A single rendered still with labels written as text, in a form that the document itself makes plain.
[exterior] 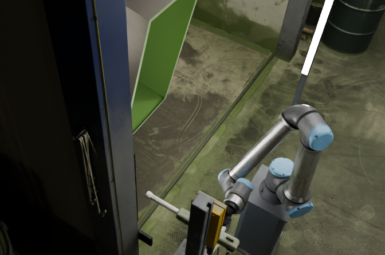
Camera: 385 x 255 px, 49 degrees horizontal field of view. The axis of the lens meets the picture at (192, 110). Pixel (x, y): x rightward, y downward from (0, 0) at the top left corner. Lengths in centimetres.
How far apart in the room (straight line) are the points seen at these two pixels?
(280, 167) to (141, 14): 116
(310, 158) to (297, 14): 247
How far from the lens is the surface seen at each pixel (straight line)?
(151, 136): 368
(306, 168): 216
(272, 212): 265
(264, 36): 464
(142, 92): 340
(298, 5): 432
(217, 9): 475
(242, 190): 211
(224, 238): 194
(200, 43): 465
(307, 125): 198
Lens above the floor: 286
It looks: 46 degrees down
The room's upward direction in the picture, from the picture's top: 6 degrees clockwise
